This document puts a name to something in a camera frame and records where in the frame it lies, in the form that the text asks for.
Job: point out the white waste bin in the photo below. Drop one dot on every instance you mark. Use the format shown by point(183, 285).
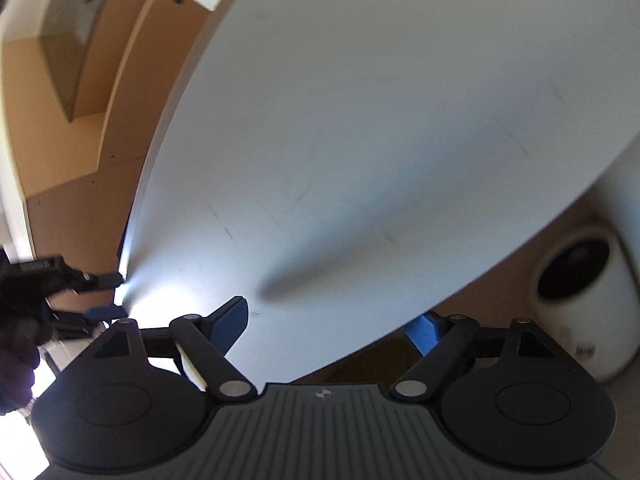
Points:
point(580, 305)

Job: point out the person's left hand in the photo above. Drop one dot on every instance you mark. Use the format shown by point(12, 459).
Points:
point(17, 360)

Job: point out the grey cabinet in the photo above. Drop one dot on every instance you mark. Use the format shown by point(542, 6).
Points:
point(65, 45)

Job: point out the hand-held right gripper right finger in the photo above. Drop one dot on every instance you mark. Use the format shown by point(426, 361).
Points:
point(425, 334)

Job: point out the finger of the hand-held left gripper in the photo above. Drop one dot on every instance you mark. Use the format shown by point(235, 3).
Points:
point(107, 312)
point(100, 280)

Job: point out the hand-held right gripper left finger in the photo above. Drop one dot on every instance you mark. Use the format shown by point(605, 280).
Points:
point(232, 322)

